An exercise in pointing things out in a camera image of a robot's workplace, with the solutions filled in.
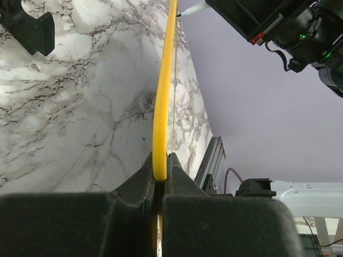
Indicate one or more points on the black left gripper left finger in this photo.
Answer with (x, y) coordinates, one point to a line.
(117, 223)

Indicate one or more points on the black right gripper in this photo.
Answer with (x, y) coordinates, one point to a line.
(305, 32)

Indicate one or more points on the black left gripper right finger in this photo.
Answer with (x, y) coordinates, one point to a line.
(250, 223)

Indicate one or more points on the white whiteboard marker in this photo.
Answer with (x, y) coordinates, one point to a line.
(191, 10)

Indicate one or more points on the yellow framed whiteboard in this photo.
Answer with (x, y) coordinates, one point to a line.
(160, 119)

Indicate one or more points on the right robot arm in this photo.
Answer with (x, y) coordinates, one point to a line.
(317, 200)

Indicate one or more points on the aluminium rail frame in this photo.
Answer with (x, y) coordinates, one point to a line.
(211, 173)

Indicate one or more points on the wire whiteboard stand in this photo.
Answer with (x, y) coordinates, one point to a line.
(35, 35)

